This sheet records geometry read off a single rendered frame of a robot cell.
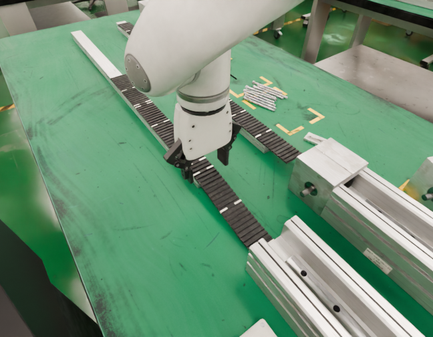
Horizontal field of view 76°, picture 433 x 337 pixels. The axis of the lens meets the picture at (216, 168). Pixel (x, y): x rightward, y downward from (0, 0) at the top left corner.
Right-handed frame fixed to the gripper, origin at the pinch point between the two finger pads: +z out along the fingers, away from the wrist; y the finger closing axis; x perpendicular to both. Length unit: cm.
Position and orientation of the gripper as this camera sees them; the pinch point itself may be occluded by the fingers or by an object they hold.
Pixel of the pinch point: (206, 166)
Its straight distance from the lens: 55.9
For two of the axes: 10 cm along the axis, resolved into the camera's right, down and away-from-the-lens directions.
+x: 5.7, 6.0, -5.6
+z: 0.0, 6.9, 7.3
